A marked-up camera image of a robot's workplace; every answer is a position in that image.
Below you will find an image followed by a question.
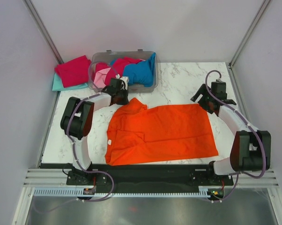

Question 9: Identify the orange t shirt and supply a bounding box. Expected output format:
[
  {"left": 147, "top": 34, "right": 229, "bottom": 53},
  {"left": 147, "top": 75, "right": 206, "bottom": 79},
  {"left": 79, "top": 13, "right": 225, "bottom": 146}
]
[{"left": 105, "top": 98, "right": 218, "bottom": 166}]

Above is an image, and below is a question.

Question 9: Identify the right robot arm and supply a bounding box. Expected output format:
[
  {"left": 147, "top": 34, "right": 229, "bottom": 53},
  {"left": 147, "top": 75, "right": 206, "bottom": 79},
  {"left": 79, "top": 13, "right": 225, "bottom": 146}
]
[{"left": 191, "top": 80, "right": 271, "bottom": 185}]

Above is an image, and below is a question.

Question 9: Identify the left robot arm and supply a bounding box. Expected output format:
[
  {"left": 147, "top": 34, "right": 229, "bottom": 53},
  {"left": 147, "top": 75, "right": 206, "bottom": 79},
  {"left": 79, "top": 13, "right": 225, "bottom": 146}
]
[{"left": 60, "top": 76, "right": 129, "bottom": 184}]

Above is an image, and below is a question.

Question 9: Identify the pink t shirt in bin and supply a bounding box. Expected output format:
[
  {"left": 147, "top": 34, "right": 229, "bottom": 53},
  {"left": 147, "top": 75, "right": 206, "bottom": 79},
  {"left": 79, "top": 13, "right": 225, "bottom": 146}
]
[{"left": 93, "top": 67, "right": 111, "bottom": 89}]

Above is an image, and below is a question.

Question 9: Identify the magenta t shirt in bin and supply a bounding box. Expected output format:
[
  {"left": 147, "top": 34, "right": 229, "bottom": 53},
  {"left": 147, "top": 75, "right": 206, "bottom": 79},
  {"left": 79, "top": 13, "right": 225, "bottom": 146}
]
[{"left": 94, "top": 57, "right": 144, "bottom": 80}]

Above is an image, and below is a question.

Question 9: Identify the blue t shirt in bin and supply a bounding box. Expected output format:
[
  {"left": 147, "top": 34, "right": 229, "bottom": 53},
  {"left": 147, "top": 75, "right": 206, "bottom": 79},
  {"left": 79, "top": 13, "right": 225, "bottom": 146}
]
[{"left": 105, "top": 53, "right": 156, "bottom": 87}]

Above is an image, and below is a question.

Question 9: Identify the clear plastic storage bin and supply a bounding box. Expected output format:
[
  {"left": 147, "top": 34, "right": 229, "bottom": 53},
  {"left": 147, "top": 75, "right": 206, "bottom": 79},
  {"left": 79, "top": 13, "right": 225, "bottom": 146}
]
[{"left": 88, "top": 49, "right": 158, "bottom": 93}]

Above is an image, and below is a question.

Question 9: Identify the folded magenta t shirt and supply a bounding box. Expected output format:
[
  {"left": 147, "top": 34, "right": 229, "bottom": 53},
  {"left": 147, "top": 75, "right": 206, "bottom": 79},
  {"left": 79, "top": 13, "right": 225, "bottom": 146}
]
[{"left": 54, "top": 55, "right": 91, "bottom": 88}]

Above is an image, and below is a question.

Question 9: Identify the folded teal t shirt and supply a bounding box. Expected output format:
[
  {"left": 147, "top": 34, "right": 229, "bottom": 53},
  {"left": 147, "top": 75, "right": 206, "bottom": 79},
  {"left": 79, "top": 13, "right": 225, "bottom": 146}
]
[{"left": 52, "top": 73, "right": 88, "bottom": 91}]

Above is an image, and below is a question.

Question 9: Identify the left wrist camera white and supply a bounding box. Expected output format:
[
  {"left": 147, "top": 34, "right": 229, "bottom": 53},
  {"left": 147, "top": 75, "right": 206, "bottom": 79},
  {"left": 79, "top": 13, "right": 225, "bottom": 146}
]
[{"left": 116, "top": 74, "right": 129, "bottom": 90}]

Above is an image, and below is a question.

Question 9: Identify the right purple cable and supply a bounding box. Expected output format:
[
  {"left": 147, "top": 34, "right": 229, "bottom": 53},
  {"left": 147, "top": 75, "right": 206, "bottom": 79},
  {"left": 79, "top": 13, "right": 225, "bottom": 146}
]
[{"left": 205, "top": 70, "right": 267, "bottom": 203}]

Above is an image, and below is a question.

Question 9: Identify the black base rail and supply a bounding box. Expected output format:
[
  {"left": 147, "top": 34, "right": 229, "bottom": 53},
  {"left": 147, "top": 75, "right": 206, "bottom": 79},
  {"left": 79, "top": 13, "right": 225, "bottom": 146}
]
[{"left": 66, "top": 164, "right": 234, "bottom": 193}]

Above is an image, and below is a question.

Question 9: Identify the right aluminium frame post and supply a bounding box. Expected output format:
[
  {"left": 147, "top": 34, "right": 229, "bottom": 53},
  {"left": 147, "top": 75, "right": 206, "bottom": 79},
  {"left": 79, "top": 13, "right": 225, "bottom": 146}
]
[{"left": 228, "top": 0, "right": 272, "bottom": 70}]

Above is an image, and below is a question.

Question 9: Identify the aluminium frame post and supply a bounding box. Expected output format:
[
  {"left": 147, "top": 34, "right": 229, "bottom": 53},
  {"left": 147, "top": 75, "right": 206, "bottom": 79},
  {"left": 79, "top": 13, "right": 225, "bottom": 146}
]
[
  {"left": 23, "top": 0, "right": 64, "bottom": 64},
  {"left": 228, "top": 0, "right": 272, "bottom": 70}
]

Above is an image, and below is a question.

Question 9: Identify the white slotted cable duct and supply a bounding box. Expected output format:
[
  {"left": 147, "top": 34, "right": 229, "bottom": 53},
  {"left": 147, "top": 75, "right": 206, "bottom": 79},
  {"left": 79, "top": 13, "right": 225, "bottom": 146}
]
[{"left": 34, "top": 185, "right": 226, "bottom": 197}]

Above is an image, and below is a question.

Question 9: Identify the left aluminium frame post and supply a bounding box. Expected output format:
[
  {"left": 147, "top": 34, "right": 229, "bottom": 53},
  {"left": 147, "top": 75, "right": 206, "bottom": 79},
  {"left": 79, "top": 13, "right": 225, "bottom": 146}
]
[{"left": 23, "top": 0, "right": 64, "bottom": 64}]

